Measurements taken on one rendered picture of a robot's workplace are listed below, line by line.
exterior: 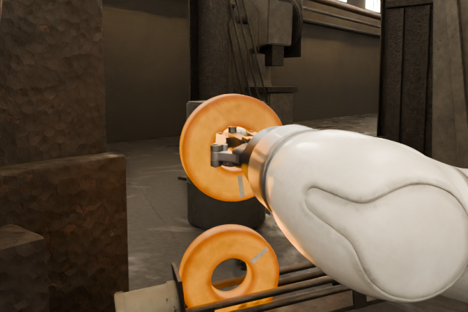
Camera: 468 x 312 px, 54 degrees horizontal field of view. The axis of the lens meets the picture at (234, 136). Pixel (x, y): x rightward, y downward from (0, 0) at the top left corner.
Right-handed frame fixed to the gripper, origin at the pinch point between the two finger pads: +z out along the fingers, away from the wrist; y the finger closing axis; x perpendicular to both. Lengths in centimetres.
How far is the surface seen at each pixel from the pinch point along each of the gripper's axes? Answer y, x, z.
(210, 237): -3.3, -15.0, 0.4
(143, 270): -2, -100, 174
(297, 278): 12.4, -25.2, 4.0
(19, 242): -28.6, -12.3, -2.4
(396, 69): 235, 8, 299
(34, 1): -28.0, 19.7, 18.1
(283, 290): 7.4, -23.5, -2.1
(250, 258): 2.8, -18.7, 0.0
